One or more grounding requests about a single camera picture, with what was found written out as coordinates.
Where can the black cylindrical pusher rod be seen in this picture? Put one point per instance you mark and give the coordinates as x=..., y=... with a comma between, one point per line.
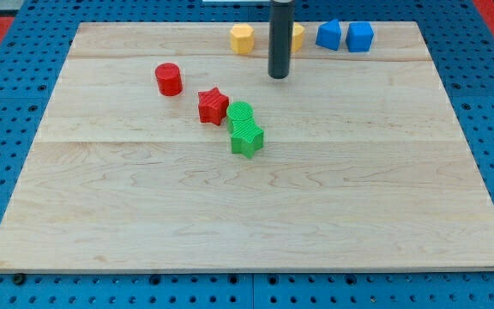
x=280, y=37

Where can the green cylinder block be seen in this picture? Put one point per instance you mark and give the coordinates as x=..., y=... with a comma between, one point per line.
x=238, y=111

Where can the blue cube block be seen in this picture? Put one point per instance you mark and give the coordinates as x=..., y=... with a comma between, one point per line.
x=359, y=36

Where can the light wooden board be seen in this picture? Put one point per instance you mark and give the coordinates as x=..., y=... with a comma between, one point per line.
x=364, y=166

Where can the yellow hexagon block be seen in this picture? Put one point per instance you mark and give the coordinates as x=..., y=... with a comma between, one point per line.
x=242, y=38

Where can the red cylinder block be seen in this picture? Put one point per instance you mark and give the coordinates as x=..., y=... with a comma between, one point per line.
x=168, y=78

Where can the blue wedge block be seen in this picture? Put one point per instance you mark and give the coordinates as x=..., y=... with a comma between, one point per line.
x=329, y=35

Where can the yellow block behind rod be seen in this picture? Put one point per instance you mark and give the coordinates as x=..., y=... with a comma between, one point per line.
x=298, y=32

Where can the red star block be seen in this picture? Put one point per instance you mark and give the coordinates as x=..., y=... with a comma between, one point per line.
x=212, y=106

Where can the green star block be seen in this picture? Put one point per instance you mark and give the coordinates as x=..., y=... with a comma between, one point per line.
x=246, y=137

